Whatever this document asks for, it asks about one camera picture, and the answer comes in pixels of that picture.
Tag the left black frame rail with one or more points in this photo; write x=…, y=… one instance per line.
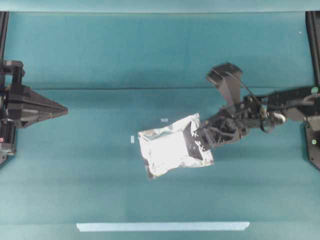
x=4, y=18

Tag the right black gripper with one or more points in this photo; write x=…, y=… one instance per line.
x=230, y=124

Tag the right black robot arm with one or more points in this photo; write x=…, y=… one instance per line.
x=295, y=104

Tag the silver zip bag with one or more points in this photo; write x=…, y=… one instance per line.
x=173, y=146

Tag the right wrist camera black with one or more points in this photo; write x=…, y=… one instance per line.
x=225, y=77

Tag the small blue tape left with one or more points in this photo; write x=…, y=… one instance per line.
x=132, y=139

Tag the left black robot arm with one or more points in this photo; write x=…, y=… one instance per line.
x=8, y=136

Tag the long blue tape strip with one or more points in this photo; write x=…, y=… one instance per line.
x=163, y=226

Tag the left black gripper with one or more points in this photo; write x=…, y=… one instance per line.
x=13, y=95

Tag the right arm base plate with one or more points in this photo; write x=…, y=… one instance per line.
x=312, y=136

